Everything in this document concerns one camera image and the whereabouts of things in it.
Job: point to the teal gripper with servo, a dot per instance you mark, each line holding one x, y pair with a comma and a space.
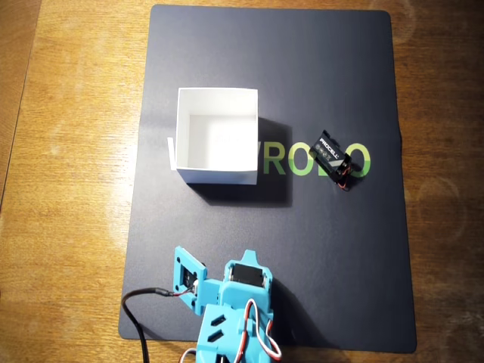
245, 273

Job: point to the small black battery pack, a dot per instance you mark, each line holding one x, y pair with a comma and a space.
329, 153

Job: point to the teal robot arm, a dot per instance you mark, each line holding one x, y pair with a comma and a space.
219, 340

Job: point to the white open cardboard box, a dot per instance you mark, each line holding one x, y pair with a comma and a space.
217, 143

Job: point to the black desk mat with logo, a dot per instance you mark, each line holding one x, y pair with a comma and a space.
340, 264

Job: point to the teal wrist camera module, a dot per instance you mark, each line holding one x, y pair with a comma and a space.
187, 264

